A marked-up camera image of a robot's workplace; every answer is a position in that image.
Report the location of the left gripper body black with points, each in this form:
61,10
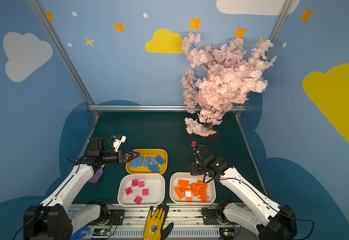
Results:
123,156

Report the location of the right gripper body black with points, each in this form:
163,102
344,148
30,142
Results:
201,152

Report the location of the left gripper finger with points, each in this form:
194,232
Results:
130,157
131,152

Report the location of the blue lego brick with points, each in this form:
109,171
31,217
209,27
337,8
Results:
139,161
135,163
146,162
160,160
153,161

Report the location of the orange lego plate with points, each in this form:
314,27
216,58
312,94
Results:
188,195
195,190
199,182
183,183

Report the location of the magenta small lego brick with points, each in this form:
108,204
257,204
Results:
128,191

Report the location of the orange lego brick top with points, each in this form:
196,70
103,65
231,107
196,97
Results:
183,188

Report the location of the orange lego pile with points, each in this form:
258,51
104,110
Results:
203,195

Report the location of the orange lego plate bottom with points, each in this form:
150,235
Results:
188,195

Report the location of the orange lego brick cluster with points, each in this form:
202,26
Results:
179,192

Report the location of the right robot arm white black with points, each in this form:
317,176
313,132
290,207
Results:
264,217

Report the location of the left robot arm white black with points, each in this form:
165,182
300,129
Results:
50,219

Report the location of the yellow plastic tray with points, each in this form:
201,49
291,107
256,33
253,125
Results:
148,153

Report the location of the purple pink toy spatula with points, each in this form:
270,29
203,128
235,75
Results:
96,177

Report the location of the right white plastic tray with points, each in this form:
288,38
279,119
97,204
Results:
210,189

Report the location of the white plastic tray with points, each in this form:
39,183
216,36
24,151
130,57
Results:
154,182
210,189

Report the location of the left white plastic tray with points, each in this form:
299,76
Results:
154,182

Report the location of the yellow black work glove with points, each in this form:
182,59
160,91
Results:
153,228

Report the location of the blue garden trowel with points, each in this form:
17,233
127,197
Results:
81,233

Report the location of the pink cherry blossom tree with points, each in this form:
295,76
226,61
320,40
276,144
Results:
220,78

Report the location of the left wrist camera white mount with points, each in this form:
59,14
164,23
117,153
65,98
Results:
117,141

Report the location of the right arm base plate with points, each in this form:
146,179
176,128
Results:
215,217

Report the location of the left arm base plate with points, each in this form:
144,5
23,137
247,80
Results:
114,217

